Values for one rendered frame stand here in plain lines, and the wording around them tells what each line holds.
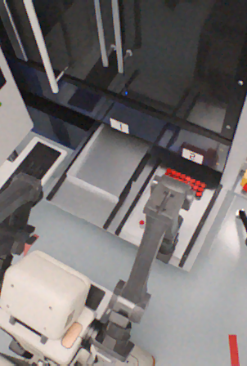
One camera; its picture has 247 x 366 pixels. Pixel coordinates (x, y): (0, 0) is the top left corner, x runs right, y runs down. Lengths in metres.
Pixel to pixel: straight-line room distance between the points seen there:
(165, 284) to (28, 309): 1.46
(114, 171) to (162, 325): 1.04
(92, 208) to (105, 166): 0.21
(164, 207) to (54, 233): 1.78
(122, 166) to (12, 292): 0.86
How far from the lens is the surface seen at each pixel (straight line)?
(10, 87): 1.86
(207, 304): 2.51
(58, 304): 1.11
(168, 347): 2.46
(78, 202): 1.76
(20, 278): 1.15
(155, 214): 0.96
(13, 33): 1.75
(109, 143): 1.89
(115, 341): 1.22
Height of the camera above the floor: 2.44
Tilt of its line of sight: 61 degrees down
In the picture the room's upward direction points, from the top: 8 degrees counter-clockwise
